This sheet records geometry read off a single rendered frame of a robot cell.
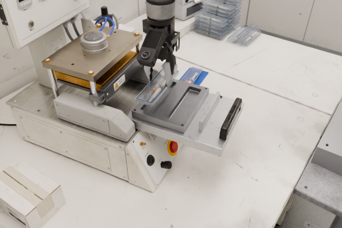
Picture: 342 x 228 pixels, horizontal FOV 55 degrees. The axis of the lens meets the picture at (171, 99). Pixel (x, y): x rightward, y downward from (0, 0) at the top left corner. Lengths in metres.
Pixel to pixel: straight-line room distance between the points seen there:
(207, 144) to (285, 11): 2.61
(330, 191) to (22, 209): 0.90
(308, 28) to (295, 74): 1.76
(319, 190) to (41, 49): 0.98
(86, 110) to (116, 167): 0.21
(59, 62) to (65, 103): 0.12
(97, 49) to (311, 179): 0.79
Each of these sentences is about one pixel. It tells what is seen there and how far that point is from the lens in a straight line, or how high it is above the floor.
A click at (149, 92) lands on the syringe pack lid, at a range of 0.94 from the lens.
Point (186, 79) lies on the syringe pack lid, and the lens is 1.46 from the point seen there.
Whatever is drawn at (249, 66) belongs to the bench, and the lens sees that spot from 1.63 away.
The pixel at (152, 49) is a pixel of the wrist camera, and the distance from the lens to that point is 0.84.
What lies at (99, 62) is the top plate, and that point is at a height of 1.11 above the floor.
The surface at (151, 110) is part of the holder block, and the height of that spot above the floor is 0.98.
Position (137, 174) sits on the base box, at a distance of 1.02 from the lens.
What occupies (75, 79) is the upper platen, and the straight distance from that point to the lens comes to 1.01.
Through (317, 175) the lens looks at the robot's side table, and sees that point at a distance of 1.19.
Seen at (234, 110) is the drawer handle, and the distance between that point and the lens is 0.94.
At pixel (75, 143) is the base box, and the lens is 1.09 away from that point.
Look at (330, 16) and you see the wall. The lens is 3.29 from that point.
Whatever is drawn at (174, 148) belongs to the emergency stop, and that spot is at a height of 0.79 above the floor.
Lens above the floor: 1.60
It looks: 38 degrees down
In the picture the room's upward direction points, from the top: straight up
